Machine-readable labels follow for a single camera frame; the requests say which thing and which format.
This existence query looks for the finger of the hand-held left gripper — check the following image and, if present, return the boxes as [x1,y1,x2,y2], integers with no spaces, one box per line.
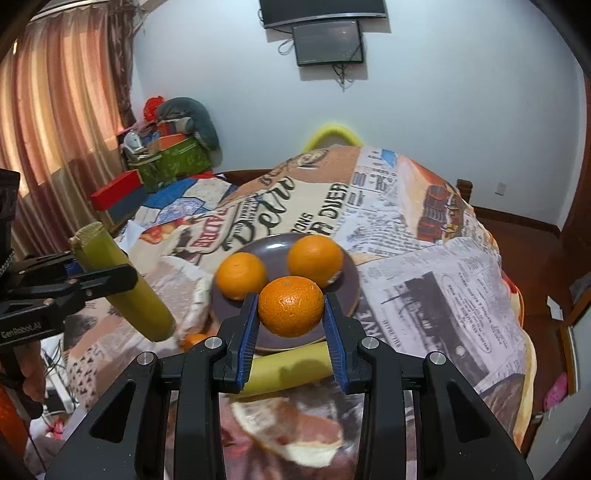
[0,264,139,324]
[13,251,83,278]

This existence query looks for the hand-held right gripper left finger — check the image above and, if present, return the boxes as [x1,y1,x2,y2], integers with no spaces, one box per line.
[46,292,260,480]

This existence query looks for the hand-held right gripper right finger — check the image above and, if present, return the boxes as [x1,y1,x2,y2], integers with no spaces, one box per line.
[322,294,534,480]

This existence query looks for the greenish yellow banana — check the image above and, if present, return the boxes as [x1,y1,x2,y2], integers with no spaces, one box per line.
[69,222,177,343]

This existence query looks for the orange with green stem spot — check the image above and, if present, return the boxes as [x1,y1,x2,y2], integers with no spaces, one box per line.
[258,276,325,338]

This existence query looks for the dark purple plate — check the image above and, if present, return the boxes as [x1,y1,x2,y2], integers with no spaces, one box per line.
[209,233,360,355]

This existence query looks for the person's left hand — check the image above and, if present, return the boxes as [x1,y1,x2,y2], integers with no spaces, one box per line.
[17,339,48,403]

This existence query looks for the round orange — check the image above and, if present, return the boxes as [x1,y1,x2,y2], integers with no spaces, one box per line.
[215,253,269,301]
[287,235,345,289]

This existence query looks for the red flat box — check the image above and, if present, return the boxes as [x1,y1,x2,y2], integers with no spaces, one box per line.
[90,169,147,222]

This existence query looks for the printed newspaper pattern blanket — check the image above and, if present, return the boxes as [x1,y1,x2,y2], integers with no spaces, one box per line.
[23,145,539,480]

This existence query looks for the pink striped curtain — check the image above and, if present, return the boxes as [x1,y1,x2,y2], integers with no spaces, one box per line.
[0,7,127,259]

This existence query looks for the white grey gadget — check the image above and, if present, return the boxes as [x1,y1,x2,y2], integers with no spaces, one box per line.
[123,131,147,162]

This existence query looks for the green patterned box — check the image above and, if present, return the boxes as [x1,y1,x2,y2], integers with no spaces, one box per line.
[128,137,214,191]

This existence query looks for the orange box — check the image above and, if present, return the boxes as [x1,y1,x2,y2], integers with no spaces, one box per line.
[148,132,189,153]

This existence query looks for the red fluffy cloth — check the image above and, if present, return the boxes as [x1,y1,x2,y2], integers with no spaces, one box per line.
[143,95,167,123]

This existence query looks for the brown patterned curtain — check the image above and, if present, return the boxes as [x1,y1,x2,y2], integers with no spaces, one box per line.
[107,0,139,134]

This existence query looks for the yellow chair back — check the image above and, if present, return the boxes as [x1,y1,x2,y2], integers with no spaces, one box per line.
[302,123,363,152]

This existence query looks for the pink slipper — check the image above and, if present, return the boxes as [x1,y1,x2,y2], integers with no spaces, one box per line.
[543,372,568,413]

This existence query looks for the wooden cabinet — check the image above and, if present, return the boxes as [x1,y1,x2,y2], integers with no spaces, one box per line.
[556,272,591,398]

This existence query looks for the black wall cables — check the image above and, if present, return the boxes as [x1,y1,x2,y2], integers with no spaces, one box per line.
[277,38,358,92]

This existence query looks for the small black wall monitor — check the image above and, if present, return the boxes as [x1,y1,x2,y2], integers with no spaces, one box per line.
[292,19,365,68]

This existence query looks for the large black wall television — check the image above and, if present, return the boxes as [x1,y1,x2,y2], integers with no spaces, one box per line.
[257,0,389,30]

